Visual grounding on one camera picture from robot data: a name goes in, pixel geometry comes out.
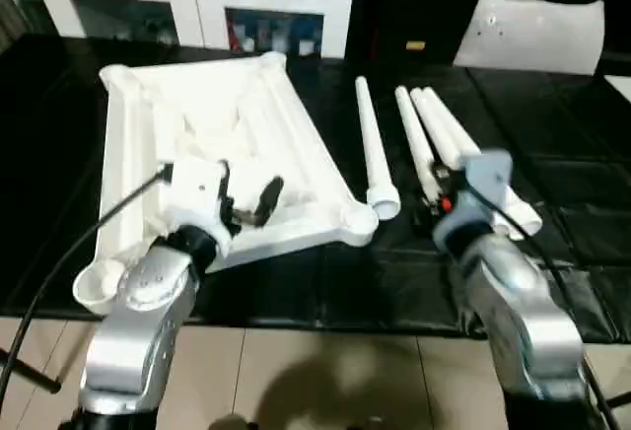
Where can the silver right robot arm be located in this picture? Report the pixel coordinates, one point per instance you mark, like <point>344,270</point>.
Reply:
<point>513,302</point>

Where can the white plastic table top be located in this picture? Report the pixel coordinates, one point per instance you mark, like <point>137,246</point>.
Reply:
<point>197,114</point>

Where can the flat white board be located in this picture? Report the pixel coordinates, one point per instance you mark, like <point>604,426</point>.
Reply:
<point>621,87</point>

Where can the small tan label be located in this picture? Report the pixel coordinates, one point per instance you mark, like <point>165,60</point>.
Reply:
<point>415,45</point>

